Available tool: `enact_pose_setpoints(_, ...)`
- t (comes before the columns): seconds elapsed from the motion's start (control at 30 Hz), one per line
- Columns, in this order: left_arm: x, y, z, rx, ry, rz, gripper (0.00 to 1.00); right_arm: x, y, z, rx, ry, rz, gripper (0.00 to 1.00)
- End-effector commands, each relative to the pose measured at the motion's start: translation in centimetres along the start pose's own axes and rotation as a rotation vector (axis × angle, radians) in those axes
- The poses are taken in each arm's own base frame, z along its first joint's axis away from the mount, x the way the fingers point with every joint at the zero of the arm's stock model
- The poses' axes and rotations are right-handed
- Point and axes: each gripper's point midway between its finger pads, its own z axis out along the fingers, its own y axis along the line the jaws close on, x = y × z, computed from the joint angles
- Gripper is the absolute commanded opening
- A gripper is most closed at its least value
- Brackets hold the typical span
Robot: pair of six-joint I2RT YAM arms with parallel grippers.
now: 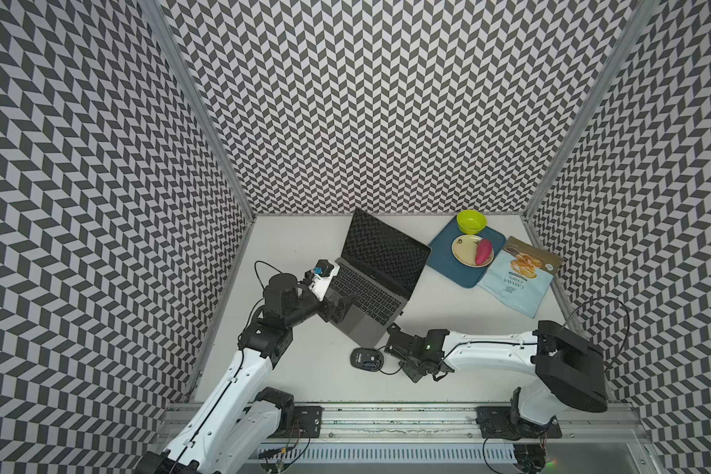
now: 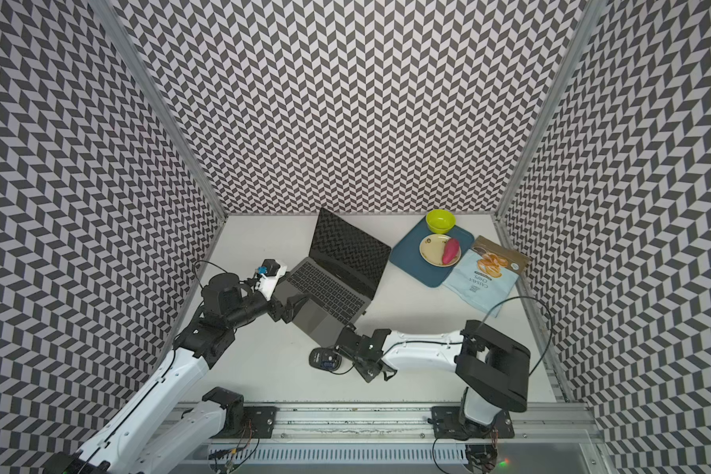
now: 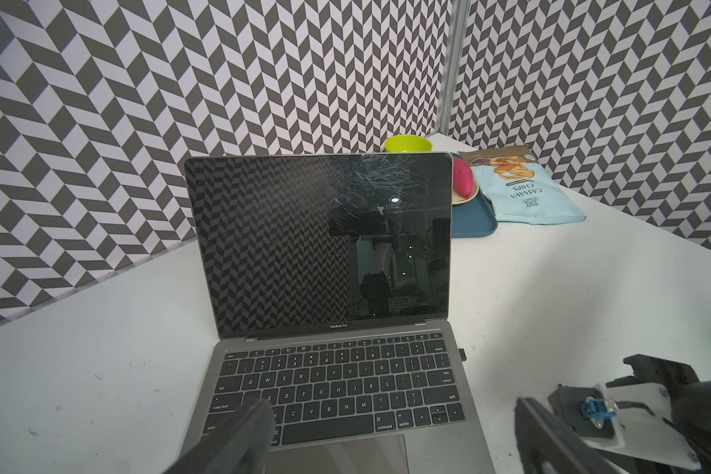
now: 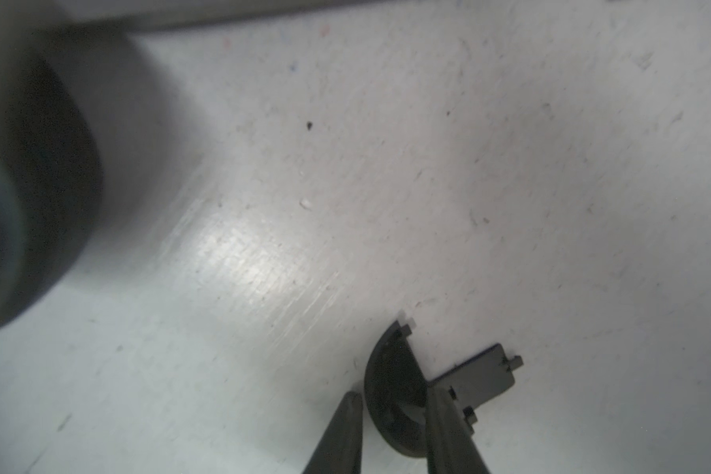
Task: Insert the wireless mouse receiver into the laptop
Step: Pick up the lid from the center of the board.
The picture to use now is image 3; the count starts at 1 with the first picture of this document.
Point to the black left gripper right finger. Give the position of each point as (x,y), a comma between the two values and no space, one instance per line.
(547,445)

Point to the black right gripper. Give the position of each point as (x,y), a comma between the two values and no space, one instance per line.
(690,398)

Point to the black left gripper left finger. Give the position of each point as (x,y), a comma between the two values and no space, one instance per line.
(239,444)

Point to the grey laptop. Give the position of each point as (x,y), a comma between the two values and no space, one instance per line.
(329,280)

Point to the teal plastic tray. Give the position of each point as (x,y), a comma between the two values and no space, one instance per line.
(475,219)

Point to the cassava chips bag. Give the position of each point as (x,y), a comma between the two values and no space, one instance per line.
(519,189)

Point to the cream patterned plate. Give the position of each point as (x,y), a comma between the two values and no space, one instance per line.
(469,184)

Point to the magenta sweet potato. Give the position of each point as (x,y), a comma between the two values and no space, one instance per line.
(460,170)

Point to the lime green bowl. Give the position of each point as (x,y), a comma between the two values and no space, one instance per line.
(407,143)

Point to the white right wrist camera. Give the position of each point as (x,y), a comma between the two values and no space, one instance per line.
(640,426)

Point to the aluminium corner post right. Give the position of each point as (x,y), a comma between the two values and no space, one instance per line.
(454,45)

